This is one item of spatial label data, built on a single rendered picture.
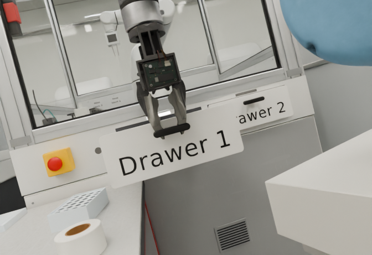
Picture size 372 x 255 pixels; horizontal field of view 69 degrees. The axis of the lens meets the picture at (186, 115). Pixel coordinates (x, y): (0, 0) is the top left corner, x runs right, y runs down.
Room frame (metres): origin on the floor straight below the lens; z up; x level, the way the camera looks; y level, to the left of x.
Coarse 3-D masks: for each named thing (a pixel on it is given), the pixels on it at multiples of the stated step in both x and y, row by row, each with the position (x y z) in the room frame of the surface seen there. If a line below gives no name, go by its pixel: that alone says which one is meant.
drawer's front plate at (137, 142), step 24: (168, 120) 0.56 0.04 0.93; (192, 120) 0.57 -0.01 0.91; (216, 120) 0.58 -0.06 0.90; (120, 144) 0.54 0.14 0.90; (144, 144) 0.55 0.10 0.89; (168, 144) 0.56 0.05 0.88; (216, 144) 0.57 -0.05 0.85; (240, 144) 0.58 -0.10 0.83; (120, 168) 0.54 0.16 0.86; (144, 168) 0.55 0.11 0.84; (168, 168) 0.56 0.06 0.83
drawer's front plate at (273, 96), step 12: (252, 96) 0.92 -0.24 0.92; (264, 96) 0.93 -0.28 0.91; (276, 96) 0.94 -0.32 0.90; (288, 96) 0.94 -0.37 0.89; (240, 108) 0.92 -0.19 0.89; (252, 108) 0.92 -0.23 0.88; (264, 108) 0.93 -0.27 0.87; (276, 108) 0.94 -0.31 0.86; (288, 108) 0.94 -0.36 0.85; (252, 120) 0.92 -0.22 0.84; (264, 120) 0.93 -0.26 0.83
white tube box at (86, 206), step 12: (84, 192) 0.67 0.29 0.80; (96, 192) 0.65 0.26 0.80; (72, 204) 0.60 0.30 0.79; (84, 204) 0.57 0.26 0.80; (96, 204) 0.59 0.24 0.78; (48, 216) 0.55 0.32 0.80; (60, 216) 0.55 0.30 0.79; (72, 216) 0.54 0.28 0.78; (84, 216) 0.54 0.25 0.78; (96, 216) 0.58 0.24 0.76; (60, 228) 0.55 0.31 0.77
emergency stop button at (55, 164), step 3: (51, 159) 0.77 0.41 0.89; (54, 159) 0.78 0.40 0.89; (57, 159) 0.78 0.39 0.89; (60, 159) 0.79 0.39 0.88; (48, 162) 0.77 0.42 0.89; (51, 162) 0.77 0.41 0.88; (54, 162) 0.77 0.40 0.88; (57, 162) 0.78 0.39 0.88; (60, 162) 0.78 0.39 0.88; (48, 165) 0.77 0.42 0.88; (51, 165) 0.77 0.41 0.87; (54, 165) 0.77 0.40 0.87; (57, 165) 0.77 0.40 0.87; (60, 165) 0.78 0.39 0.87; (51, 168) 0.77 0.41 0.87; (54, 168) 0.77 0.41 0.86; (57, 168) 0.78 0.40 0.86
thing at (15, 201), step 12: (0, 156) 1.37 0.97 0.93; (0, 168) 1.34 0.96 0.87; (12, 168) 1.45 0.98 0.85; (0, 180) 1.31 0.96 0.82; (12, 180) 1.46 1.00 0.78; (0, 192) 1.32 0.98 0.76; (12, 192) 1.42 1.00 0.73; (0, 204) 1.29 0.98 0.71; (12, 204) 1.39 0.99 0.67; (24, 204) 1.51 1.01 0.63
